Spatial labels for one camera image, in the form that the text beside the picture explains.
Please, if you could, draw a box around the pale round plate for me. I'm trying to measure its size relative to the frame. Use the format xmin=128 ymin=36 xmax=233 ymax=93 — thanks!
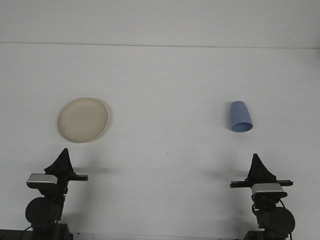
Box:
xmin=56 ymin=96 xmax=110 ymax=144

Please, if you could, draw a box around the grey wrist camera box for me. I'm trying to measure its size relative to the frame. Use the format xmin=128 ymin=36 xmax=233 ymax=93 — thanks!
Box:
xmin=26 ymin=173 xmax=59 ymax=190
xmin=251 ymin=183 xmax=287 ymax=199

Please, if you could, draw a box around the pale blue cup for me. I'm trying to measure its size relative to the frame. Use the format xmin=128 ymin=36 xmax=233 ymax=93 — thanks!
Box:
xmin=229 ymin=100 xmax=254 ymax=134

